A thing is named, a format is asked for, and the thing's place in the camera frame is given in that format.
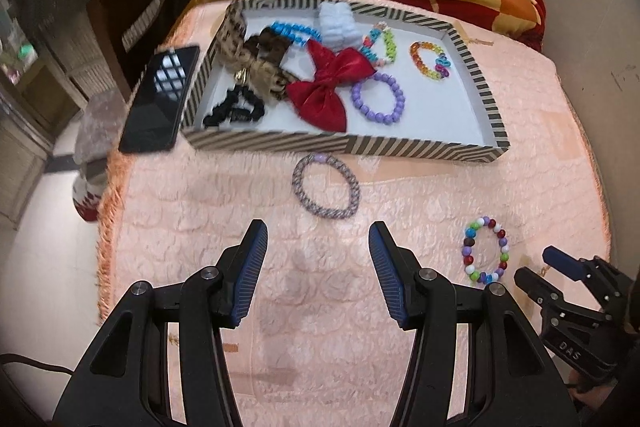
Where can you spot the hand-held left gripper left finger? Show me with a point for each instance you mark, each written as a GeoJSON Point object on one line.
{"type": "Point", "coordinates": [247, 287]}

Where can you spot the black scrunchie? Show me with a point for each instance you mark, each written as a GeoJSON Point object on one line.
{"type": "Point", "coordinates": [220, 113]}

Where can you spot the red satin bow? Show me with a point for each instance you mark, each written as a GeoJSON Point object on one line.
{"type": "Point", "coordinates": [325, 102]}

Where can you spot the striped shallow cardboard box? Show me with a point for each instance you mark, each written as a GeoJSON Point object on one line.
{"type": "Point", "coordinates": [440, 117]}

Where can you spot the plush grey stool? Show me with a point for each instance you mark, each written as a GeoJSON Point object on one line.
{"type": "Point", "coordinates": [100, 132]}

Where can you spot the dark wooden cabinet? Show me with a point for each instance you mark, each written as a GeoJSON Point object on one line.
{"type": "Point", "coordinates": [145, 2]}

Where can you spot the brown scrunchie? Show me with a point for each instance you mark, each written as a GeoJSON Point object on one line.
{"type": "Point", "coordinates": [267, 47]}

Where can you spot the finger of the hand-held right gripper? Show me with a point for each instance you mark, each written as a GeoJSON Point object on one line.
{"type": "Point", "coordinates": [537, 289]}
{"type": "Point", "coordinates": [562, 262]}

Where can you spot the white scrunchie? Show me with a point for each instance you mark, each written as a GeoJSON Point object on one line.
{"type": "Point", "coordinates": [337, 24]}

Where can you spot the steel cabinet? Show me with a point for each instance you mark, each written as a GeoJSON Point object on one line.
{"type": "Point", "coordinates": [30, 117]}

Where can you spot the black smartphone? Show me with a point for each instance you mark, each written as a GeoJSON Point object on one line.
{"type": "Point", "coordinates": [155, 107]}

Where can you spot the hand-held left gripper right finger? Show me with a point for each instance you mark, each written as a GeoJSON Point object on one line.
{"type": "Point", "coordinates": [390, 287]}

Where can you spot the leopard print bow clip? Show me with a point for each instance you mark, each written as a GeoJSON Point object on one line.
{"type": "Point", "coordinates": [235, 42]}

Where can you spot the pink plush mat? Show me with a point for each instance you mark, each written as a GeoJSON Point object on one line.
{"type": "Point", "coordinates": [200, 217]}

